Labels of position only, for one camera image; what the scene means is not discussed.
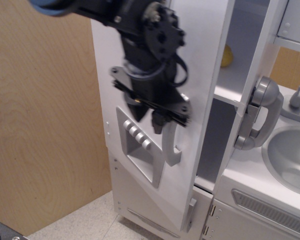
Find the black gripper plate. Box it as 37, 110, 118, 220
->
110, 66, 181, 135

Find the silver door handle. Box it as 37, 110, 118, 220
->
184, 197, 197, 233
161, 93, 191, 168

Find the white fridge door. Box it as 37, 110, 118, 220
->
91, 0, 235, 231

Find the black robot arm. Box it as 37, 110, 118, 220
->
30, 0, 191, 134

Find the silver ice dispenser panel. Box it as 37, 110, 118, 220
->
116, 107, 164, 189

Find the white lower freezer door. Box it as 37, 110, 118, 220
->
108, 153, 213, 240

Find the yellow toy lemon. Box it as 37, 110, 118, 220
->
220, 44, 234, 68

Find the white toy kitchen cabinet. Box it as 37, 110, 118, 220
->
194, 0, 300, 240

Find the brass door hinge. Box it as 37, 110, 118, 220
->
209, 204, 216, 216

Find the grey toy telephone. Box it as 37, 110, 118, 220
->
234, 76, 284, 151

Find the silver toy sink basin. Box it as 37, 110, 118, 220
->
261, 126, 300, 194

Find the silver toy faucet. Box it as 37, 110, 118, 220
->
280, 86, 300, 122

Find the white upper cupboard door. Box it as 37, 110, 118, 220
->
277, 0, 300, 43

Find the grey oven vent panel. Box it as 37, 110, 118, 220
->
231, 189, 300, 234

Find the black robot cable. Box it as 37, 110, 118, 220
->
169, 53, 190, 88

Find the dark base plate corner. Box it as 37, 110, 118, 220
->
0, 222, 28, 240

